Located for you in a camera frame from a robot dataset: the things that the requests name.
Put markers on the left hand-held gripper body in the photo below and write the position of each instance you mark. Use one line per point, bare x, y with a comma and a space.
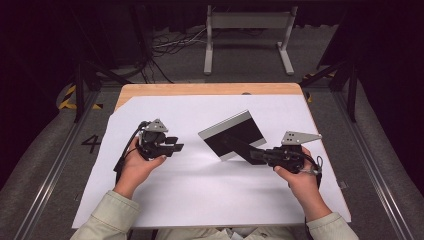
151, 143

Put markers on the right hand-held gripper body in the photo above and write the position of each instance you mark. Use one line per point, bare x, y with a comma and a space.
288, 158

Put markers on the black and white envelope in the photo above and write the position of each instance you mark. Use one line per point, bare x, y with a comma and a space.
233, 136

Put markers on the person's left hand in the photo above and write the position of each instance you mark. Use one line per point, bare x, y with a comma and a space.
135, 168

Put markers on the person's right hand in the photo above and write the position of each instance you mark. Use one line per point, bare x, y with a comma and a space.
305, 186

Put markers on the white paper sheet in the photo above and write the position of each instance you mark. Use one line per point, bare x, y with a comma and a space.
200, 203

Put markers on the black metal stand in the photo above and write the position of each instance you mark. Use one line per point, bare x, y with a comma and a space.
79, 90
351, 96

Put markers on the person's torso clothing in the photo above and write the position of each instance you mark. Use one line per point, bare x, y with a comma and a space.
213, 234

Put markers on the yellow black hazard tape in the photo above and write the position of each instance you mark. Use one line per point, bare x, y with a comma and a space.
68, 96

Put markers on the white metal stand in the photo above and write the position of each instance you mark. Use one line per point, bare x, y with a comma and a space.
248, 20

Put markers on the aluminium floor rail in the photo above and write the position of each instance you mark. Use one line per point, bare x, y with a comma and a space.
373, 173
50, 173

